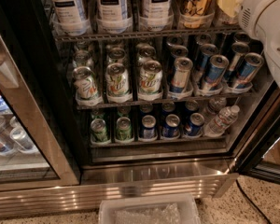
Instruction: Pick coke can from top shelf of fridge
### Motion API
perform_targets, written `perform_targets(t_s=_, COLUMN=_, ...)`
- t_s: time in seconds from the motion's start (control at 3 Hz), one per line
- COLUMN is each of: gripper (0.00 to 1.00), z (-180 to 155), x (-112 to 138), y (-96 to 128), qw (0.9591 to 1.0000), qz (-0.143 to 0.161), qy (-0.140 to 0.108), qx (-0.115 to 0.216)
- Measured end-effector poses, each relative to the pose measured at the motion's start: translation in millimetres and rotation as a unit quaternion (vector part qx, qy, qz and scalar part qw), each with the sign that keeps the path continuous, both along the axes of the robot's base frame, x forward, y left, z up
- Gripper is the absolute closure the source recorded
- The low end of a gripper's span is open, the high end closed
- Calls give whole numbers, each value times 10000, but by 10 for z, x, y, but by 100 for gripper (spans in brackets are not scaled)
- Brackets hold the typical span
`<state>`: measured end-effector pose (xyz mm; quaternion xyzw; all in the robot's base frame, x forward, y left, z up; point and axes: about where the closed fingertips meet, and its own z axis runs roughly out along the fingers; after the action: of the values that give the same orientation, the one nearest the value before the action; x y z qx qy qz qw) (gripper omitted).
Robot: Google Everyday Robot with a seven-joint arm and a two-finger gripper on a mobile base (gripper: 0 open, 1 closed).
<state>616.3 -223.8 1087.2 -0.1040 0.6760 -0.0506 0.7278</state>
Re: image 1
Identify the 7up can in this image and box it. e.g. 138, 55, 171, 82
105, 63, 130, 97
73, 66, 99, 100
139, 60, 162, 94

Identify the front middle 7up can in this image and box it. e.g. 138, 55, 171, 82
105, 63, 130, 97

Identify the left tea bottle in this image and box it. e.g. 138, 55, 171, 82
52, 0, 87, 36

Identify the open right fridge door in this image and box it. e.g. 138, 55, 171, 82
232, 84, 280, 184

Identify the yellow LaCroix can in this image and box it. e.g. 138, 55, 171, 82
180, 0, 212, 28

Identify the water bottle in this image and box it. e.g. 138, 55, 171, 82
203, 97, 227, 123
203, 105, 240, 137

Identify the front Red Bull can one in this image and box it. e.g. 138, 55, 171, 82
169, 57, 192, 93

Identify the middle tea bottle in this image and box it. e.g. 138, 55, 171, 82
97, 0, 128, 34

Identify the closed left fridge door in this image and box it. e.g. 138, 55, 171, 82
0, 17, 82, 193

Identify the front Red Bull can two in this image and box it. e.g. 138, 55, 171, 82
201, 54, 229, 91

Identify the green can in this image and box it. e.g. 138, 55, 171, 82
91, 119, 109, 143
116, 117, 133, 141

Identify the front right 7up can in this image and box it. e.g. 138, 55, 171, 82
139, 60, 162, 94

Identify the top wire shelf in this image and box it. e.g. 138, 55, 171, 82
54, 25, 242, 42

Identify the front left 7up can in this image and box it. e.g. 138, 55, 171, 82
73, 66, 99, 100

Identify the silver can behind glass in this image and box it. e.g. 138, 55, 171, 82
9, 126, 35, 151

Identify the wire shelf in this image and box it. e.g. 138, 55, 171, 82
76, 88, 256, 110
54, 25, 242, 42

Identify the front Red Bull can three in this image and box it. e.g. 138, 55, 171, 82
231, 52, 264, 89

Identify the black power cable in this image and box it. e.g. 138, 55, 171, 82
235, 179, 273, 224

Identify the front water bottle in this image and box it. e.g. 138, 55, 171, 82
203, 105, 240, 137

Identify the tea bottle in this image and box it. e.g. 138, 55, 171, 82
142, 0, 172, 30
97, 0, 128, 34
52, 0, 87, 36

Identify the green can bottom left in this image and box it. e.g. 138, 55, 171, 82
91, 119, 109, 143

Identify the blue Pepsi can two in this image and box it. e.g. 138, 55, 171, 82
161, 114, 180, 138

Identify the clear plastic bin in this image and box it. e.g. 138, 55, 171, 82
99, 194, 201, 224

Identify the right tea bottle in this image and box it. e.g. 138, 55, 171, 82
142, 0, 172, 30

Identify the blue Pepsi can three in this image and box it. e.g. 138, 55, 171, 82
184, 113, 204, 136

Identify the middle wire shelf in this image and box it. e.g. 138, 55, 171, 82
76, 88, 256, 110

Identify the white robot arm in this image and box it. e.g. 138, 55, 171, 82
217, 0, 280, 88

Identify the rear water bottle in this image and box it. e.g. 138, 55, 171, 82
203, 97, 227, 123

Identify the blue Pepsi can one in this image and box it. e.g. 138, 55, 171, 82
140, 115, 156, 139

